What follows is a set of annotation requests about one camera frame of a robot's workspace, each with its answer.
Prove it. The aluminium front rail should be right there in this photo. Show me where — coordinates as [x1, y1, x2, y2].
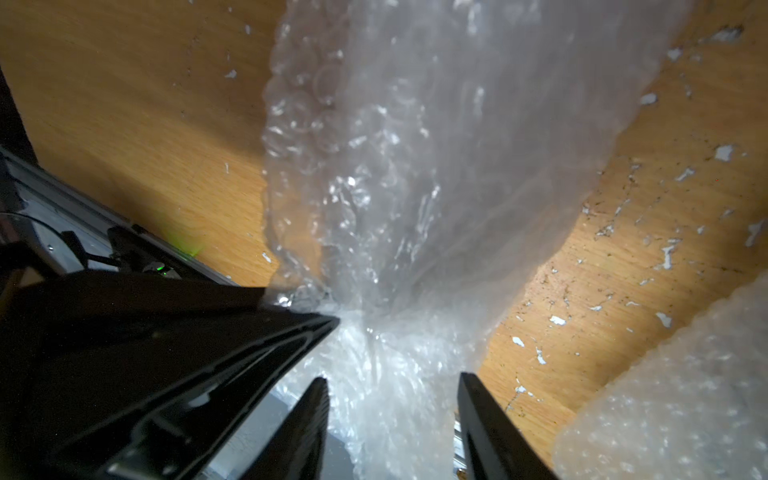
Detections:
[1, 148, 235, 286]

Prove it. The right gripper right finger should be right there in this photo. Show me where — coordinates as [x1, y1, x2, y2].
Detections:
[457, 372, 557, 480]

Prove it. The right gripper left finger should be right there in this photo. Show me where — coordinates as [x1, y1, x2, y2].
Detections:
[241, 377, 330, 480]

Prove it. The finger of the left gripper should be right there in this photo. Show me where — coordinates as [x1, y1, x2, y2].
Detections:
[1, 269, 339, 479]

